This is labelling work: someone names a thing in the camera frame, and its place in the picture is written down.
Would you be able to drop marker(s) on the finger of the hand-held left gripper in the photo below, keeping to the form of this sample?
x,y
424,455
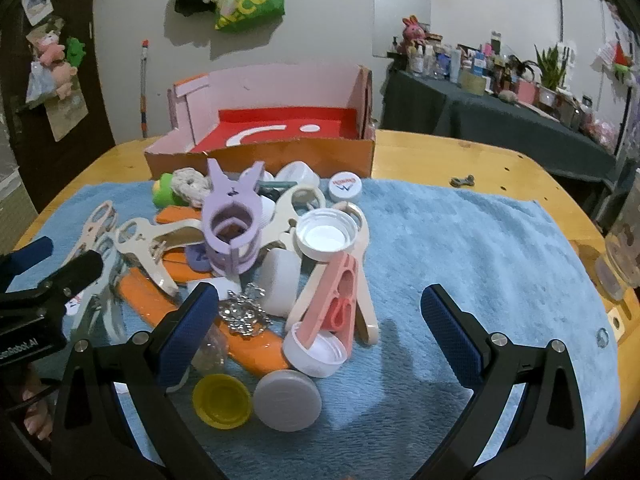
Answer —
x,y
75,275
30,256

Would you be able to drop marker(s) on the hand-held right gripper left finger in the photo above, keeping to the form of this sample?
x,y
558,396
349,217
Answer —
x,y
195,330

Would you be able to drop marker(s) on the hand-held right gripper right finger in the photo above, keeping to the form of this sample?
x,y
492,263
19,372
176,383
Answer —
x,y
450,335

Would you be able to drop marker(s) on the pinkish beige plastic clip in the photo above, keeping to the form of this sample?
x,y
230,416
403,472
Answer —
x,y
100,220

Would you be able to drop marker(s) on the greyish white plastic clip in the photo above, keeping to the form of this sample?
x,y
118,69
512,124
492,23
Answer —
x,y
117,322

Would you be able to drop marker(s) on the large white round lid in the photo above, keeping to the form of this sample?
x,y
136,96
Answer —
x,y
287,400

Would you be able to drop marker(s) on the pink plastic clip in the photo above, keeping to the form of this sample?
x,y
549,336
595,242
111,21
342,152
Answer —
x,y
325,300

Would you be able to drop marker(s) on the purple plastic clip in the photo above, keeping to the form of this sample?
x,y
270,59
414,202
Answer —
x,y
232,205

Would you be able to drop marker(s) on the orange cardboard box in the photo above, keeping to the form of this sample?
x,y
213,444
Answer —
x,y
310,156

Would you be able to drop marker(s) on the person's left hand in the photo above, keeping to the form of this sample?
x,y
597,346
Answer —
x,y
39,410

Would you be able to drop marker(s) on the clear plastic bottle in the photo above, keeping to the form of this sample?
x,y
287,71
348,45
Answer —
x,y
212,350

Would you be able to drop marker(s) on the long orange plastic packet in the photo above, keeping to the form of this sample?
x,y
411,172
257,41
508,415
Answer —
x,y
145,295

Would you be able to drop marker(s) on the purple bottle cap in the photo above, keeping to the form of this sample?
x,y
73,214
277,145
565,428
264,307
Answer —
x,y
200,257

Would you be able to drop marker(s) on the blue fluffy towel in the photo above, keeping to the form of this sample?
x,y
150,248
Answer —
x,y
450,260

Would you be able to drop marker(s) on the yellow bottle cap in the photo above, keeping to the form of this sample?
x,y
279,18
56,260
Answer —
x,y
220,402

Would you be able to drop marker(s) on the tall white plastic cap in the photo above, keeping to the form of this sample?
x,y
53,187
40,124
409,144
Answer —
x,y
280,280

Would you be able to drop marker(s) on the green plastic toy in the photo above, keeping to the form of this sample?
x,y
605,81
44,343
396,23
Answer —
x,y
162,190

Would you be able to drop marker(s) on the brown paper sheet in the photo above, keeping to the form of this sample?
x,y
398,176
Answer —
x,y
67,117

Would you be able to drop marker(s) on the cream crochet scrunchie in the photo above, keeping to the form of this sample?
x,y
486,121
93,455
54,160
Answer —
x,y
190,185

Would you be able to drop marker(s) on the dark wooden door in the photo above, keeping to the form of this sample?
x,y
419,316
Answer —
x,y
80,110

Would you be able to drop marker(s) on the small grey metal part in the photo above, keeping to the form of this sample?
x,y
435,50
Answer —
x,y
462,181

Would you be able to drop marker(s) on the teal plastic clip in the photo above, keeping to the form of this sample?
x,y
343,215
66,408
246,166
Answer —
x,y
272,191

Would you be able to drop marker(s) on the clear plastic bag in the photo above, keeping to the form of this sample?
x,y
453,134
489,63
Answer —
x,y
39,85

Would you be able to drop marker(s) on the small white printed cap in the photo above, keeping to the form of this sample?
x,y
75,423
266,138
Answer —
x,y
346,186

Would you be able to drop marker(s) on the orange and white stick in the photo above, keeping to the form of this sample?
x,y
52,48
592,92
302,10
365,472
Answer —
x,y
144,90

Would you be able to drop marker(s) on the pink plush toys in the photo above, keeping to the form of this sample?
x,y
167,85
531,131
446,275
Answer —
x,y
52,50

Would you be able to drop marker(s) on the green plush toy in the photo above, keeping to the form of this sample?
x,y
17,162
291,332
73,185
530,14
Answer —
x,y
76,51

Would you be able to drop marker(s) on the side table with dark cloth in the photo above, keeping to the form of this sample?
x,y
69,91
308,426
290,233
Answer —
x,y
500,120

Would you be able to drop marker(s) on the white picture card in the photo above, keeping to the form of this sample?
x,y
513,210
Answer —
x,y
36,4

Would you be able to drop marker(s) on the row of bottles and boxes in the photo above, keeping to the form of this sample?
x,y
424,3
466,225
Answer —
x,y
450,60

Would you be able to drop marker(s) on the green potted plant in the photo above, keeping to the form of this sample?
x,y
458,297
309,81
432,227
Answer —
x,y
550,75

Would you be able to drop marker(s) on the pink rabbit plush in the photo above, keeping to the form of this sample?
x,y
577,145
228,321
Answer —
x,y
414,30

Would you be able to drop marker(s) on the watermelon plush toy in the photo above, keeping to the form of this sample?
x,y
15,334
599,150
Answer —
x,y
622,57

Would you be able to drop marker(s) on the white cabinet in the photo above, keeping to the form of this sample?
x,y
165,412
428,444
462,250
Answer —
x,y
585,20

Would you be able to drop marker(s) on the wall mirror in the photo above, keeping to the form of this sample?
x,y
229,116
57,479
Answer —
x,y
400,20

